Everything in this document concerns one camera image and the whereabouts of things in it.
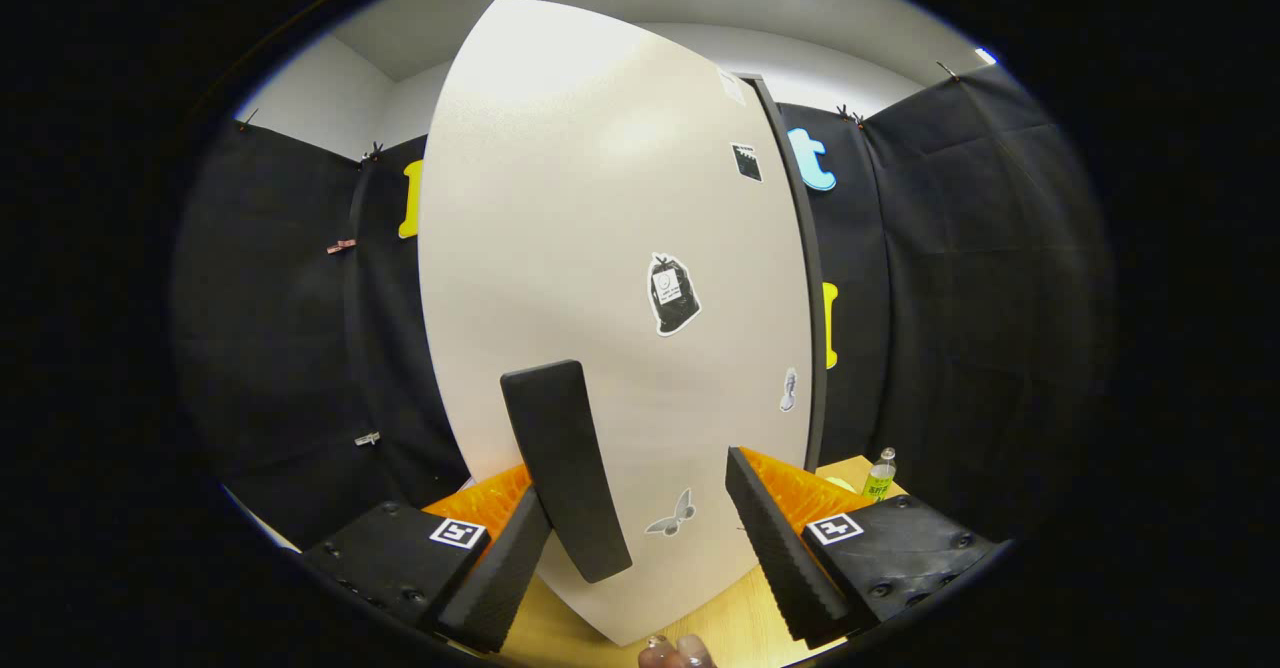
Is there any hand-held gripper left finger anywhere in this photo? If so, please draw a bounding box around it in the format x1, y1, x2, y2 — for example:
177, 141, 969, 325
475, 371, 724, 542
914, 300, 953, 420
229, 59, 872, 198
300, 463, 553, 654

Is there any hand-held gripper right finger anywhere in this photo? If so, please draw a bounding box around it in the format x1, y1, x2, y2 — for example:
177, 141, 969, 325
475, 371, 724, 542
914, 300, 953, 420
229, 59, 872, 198
725, 446, 1001, 649

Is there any black door handle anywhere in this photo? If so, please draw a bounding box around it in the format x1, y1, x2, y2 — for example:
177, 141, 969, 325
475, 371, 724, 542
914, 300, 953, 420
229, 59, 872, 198
500, 359, 634, 584

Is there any grey shoe cabinet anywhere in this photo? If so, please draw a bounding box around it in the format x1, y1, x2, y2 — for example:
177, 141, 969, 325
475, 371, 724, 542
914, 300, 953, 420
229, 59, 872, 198
740, 73, 831, 474

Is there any green drink bottle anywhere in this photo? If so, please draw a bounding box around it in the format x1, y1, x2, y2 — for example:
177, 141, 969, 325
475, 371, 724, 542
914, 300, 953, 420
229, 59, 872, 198
862, 448, 898, 502

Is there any black backdrop cloth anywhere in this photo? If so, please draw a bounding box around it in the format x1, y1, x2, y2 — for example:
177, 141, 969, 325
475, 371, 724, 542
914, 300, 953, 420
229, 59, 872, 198
170, 63, 1116, 549

